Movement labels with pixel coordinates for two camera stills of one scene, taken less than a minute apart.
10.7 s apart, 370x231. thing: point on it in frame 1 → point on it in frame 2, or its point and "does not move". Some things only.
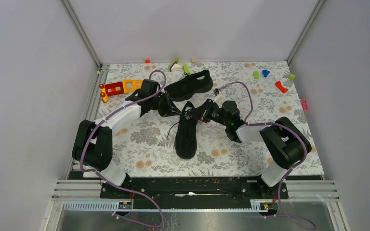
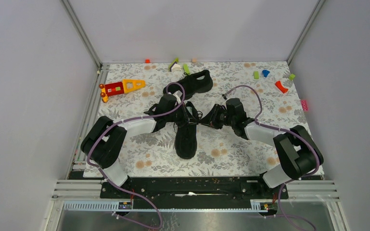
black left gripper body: x=164 y=104 → x=179 y=116
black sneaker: x=185 y=87 does not move
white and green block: x=174 y=67 does not move
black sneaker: x=186 y=139 does not move
